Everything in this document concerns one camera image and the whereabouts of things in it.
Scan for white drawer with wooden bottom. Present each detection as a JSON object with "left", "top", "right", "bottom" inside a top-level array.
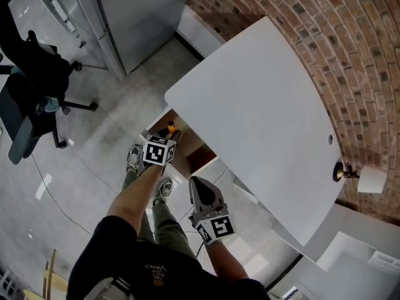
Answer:
[{"left": 139, "top": 107, "right": 219, "bottom": 188}]

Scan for teal cloth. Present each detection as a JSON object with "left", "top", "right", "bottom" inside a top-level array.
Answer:
[{"left": 35, "top": 94, "right": 61, "bottom": 116}]

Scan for black floor cable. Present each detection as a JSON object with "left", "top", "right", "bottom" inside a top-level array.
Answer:
[{"left": 30, "top": 154, "right": 95, "bottom": 234}]

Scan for aluminium ladder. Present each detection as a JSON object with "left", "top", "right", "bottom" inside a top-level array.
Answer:
[{"left": 29, "top": 0, "right": 88, "bottom": 49}]

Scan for person's right shoe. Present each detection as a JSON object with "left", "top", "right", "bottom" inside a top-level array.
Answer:
[{"left": 152, "top": 179, "right": 175, "bottom": 207}]

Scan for table lamp with white shade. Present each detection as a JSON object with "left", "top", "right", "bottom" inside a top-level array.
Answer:
[{"left": 332, "top": 162, "right": 388, "bottom": 194}]

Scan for person's olive trousers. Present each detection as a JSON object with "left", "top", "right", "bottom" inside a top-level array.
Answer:
[{"left": 121, "top": 169, "right": 201, "bottom": 263}]

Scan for person's black shirt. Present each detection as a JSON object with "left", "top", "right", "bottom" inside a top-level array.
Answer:
[{"left": 66, "top": 216, "right": 270, "bottom": 300}]

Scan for person's left shoe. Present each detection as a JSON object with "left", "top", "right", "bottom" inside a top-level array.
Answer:
[{"left": 126, "top": 144, "right": 146, "bottom": 176}]

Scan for person's right forearm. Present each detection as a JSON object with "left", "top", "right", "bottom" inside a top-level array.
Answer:
[{"left": 204, "top": 241, "right": 249, "bottom": 286}]

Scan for black office chair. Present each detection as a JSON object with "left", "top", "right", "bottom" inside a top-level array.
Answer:
[{"left": 0, "top": 0, "right": 99, "bottom": 166}]

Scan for grey harness strap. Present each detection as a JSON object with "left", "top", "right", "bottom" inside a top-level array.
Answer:
[{"left": 89, "top": 276, "right": 136, "bottom": 300}]

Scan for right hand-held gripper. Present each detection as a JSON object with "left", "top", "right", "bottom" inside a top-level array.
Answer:
[{"left": 188, "top": 176, "right": 236, "bottom": 246}]

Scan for yellow wooden chair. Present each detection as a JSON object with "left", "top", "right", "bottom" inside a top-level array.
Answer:
[{"left": 41, "top": 248, "right": 69, "bottom": 300}]

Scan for white shelf unit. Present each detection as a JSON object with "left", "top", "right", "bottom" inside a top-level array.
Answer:
[{"left": 314, "top": 231, "right": 400, "bottom": 300}]

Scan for grey refrigerator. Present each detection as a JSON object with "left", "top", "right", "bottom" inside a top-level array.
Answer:
[{"left": 70, "top": 0, "right": 196, "bottom": 81}]

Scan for person's shoe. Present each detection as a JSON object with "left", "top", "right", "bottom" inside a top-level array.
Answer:
[
  {"left": 152, "top": 179, "right": 175, "bottom": 207},
  {"left": 126, "top": 144, "right": 146, "bottom": 176}
]

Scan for person's left forearm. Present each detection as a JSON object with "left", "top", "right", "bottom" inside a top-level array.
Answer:
[{"left": 106, "top": 162, "right": 167, "bottom": 241}]

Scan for white desk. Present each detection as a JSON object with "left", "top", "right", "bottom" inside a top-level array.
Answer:
[{"left": 164, "top": 16, "right": 346, "bottom": 256}]

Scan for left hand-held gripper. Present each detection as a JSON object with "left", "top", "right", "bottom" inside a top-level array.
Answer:
[{"left": 142, "top": 128, "right": 182, "bottom": 166}]

